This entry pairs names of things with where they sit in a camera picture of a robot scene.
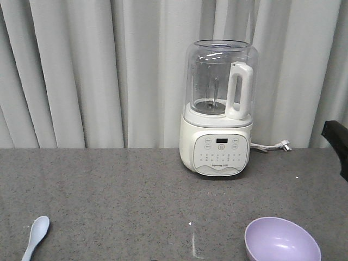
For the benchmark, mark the white pleated curtain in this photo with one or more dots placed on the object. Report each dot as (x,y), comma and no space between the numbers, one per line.
(110,74)

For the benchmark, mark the white blender with clear jar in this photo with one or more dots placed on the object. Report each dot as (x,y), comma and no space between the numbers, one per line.
(217,115)

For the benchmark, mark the light blue plastic spoon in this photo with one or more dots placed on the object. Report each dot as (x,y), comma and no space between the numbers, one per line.
(38,231)

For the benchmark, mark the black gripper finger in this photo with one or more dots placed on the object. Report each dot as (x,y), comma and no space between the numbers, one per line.
(336,134)

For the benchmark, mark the purple plastic bowl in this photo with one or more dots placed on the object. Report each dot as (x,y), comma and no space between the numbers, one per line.
(274,238)

